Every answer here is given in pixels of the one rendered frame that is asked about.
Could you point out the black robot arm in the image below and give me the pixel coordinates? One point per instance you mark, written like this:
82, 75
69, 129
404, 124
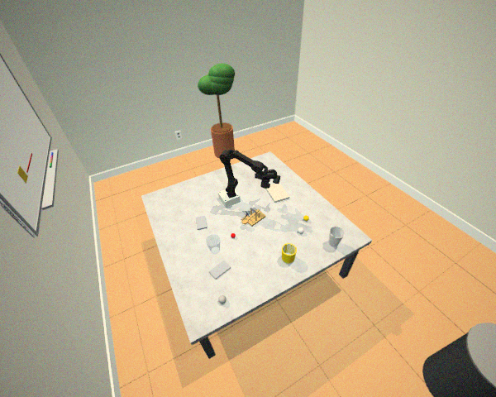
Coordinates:
255, 165

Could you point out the cream flat slab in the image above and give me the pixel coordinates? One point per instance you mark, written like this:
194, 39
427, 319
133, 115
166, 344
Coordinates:
277, 192

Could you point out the yellow cup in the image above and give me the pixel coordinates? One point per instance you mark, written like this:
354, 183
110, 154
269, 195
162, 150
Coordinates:
288, 253

